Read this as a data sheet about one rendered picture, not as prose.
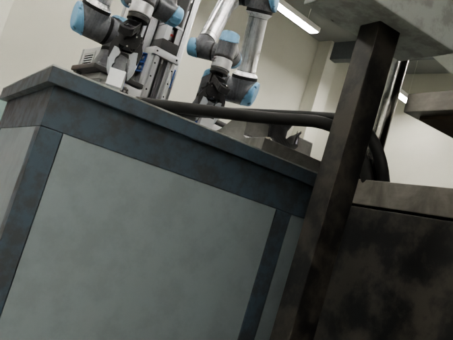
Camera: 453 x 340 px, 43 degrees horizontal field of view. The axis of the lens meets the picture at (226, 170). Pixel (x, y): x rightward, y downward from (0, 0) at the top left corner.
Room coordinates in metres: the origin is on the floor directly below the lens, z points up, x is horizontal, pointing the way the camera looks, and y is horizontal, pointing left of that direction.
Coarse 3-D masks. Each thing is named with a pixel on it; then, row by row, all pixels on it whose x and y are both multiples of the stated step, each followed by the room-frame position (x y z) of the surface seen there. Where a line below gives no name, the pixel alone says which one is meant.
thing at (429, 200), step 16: (368, 192) 1.29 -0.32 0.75; (384, 192) 1.24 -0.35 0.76; (400, 192) 1.20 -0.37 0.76; (416, 192) 1.17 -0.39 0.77; (432, 192) 1.13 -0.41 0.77; (448, 192) 1.10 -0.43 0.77; (384, 208) 1.24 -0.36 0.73; (400, 208) 1.19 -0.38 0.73; (416, 208) 1.16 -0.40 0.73; (432, 208) 1.12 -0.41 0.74; (448, 208) 1.09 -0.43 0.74
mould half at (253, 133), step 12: (228, 132) 1.77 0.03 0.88; (240, 132) 1.70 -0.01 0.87; (252, 132) 1.70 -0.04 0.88; (264, 132) 1.72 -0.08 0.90; (252, 144) 1.63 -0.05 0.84; (264, 144) 1.58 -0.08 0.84; (276, 144) 1.60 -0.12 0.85; (300, 144) 1.79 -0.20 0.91; (312, 144) 1.81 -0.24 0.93; (288, 156) 1.62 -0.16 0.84; (300, 156) 1.64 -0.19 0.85; (312, 168) 1.67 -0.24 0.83
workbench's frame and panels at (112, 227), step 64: (0, 128) 1.71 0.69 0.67; (64, 128) 1.21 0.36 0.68; (128, 128) 1.28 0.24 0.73; (192, 128) 1.33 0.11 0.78; (0, 192) 1.37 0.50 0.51; (64, 192) 1.24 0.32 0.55; (128, 192) 1.30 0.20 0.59; (192, 192) 1.38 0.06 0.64; (256, 192) 1.46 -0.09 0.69; (0, 256) 1.19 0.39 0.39; (64, 256) 1.26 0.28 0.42; (128, 256) 1.33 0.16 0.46; (192, 256) 1.40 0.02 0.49; (256, 256) 1.49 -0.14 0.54; (0, 320) 1.22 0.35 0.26; (64, 320) 1.28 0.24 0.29; (128, 320) 1.35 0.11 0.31; (192, 320) 1.43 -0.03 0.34; (256, 320) 1.52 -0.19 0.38
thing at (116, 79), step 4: (112, 68) 1.74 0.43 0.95; (112, 72) 1.74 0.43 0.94; (116, 72) 1.74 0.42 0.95; (120, 72) 1.74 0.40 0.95; (124, 72) 1.74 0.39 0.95; (108, 76) 1.74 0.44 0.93; (112, 76) 1.74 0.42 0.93; (116, 76) 1.74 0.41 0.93; (120, 76) 1.74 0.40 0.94; (124, 76) 1.74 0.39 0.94; (108, 80) 1.74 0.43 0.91; (112, 80) 1.74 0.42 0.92; (116, 80) 1.74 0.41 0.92; (120, 80) 1.74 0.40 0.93; (124, 80) 1.76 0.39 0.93; (108, 84) 1.75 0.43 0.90; (112, 84) 1.74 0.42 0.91; (116, 84) 1.74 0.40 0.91; (120, 84) 1.74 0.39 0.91; (124, 84) 1.81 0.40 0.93; (116, 88) 1.77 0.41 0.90; (120, 88) 1.75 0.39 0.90
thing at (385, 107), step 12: (396, 60) 1.38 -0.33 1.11; (408, 60) 1.40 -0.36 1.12; (396, 72) 1.38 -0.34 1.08; (396, 84) 1.38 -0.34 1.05; (384, 96) 1.39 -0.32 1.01; (396, 96) 1.39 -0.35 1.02; (384, 108) 1.38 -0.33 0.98; (384, 120) 1.38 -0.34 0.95; (384, 132) 1.39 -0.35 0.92; (384, 144) 1.40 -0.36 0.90; (372, 168) 1.37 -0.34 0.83
